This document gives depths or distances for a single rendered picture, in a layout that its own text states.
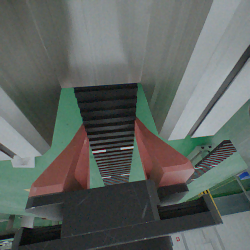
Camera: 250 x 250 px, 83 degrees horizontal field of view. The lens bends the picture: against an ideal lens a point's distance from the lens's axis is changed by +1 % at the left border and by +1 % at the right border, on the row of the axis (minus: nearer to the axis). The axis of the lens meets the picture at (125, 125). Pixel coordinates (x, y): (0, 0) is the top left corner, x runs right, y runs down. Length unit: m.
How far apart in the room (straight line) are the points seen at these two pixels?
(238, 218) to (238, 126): 12.78
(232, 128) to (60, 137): 0.21
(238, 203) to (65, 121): 13.11
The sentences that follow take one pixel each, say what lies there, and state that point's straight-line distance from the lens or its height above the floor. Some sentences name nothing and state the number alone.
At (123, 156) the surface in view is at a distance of 0.19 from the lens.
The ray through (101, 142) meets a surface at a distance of 0.16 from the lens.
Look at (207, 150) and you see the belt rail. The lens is 0.33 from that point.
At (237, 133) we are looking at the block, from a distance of 0.20.
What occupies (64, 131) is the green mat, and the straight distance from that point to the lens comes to 0.20.
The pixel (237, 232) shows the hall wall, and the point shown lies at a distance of 12.75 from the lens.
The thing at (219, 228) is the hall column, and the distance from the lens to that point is 6.60.
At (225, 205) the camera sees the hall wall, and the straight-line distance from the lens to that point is 12.72.
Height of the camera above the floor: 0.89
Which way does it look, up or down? 36 degrees down
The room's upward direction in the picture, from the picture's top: 169 degrees clockwise
